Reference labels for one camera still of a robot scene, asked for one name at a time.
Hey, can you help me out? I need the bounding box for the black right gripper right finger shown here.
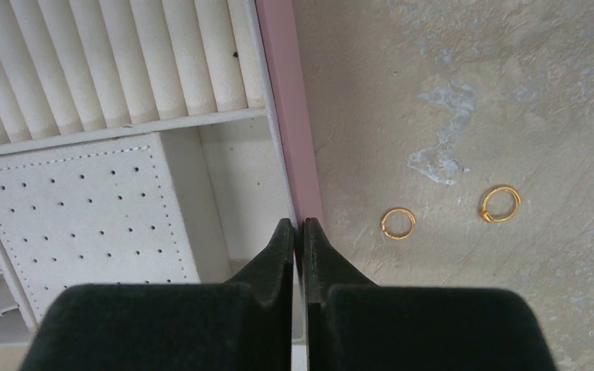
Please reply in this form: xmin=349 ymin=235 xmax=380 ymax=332
xmin=302 ymin=218 xmax=555 ymax=370

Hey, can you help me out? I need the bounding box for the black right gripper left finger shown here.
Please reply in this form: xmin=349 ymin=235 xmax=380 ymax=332
xmin=21 ymin=219 xmax=295 ymax=370

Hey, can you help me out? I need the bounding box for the pink jewelry box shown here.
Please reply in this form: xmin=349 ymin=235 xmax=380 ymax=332
xmin=0 ymin=1 xmax=323 ymax=370

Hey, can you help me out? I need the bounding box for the plain gold ring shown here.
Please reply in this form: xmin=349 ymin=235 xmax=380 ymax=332
xmin=380 ymin=207 xmax=418 ymax=241

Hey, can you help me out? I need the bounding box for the gold ring right of box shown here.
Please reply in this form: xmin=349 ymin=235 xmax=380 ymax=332
xmin=477 ymin=185 xmax=523 ymax=224

